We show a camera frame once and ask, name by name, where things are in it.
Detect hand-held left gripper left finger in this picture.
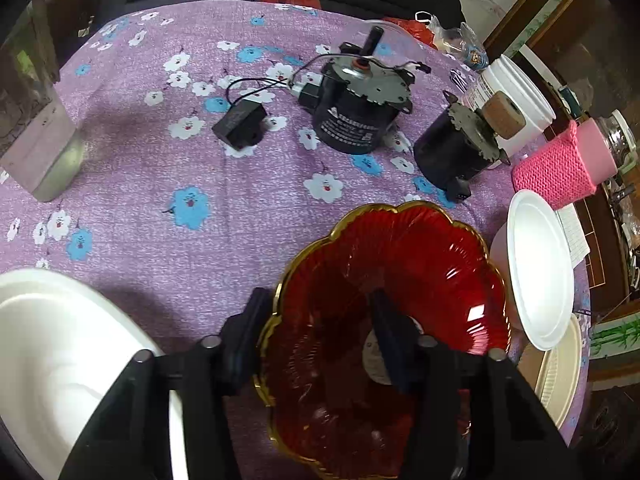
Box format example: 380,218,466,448
59,287,276,480

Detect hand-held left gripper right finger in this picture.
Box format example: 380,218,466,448
369,291,587,480

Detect red glass bowl gold rim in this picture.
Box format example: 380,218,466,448
252,201,512,480

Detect beige plastic plate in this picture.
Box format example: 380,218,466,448
517,312,585,433

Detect white foam bowl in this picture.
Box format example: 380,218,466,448
0,268,188,480
489,189,576,352

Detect purple floral tablecloth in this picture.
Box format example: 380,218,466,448
0,0,593,480

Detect small black electric motor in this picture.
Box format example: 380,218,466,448
413,91,511,204

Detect white lined notebook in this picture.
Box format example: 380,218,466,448
556,205,590,268

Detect green bamboo print box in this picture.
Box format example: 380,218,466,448
590,317,640,361

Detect black capacitor box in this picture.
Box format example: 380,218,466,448
211,101,268,156

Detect pink bottle with knitted sleeve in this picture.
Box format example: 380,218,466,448
511,110,638,211

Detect large black electric motor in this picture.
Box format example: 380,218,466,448
300,26,416,153

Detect white plastic jar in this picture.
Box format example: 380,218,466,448
462,55,557,156

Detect clear plastic bag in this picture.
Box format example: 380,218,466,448
415,10,488,71

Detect dark wooden cabinet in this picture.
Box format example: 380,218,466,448
485,0,640,311

